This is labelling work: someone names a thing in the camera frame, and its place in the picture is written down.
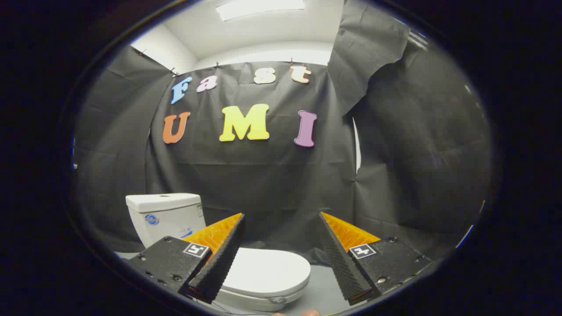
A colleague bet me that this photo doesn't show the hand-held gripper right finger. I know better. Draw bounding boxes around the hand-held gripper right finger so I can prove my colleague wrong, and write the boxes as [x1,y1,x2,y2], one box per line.
[319,212,433,306]

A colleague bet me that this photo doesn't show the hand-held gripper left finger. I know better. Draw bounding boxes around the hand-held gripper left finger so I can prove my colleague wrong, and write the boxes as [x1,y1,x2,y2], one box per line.
[125,213,246,304]

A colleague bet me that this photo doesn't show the white toilet lid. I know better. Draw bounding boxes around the white toilet lid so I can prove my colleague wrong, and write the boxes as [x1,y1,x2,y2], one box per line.
[219,248,311,299]

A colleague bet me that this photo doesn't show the black backdrop cloth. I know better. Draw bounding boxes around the black backdrop cloth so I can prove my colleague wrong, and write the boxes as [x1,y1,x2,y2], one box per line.
[72,0,494,264]

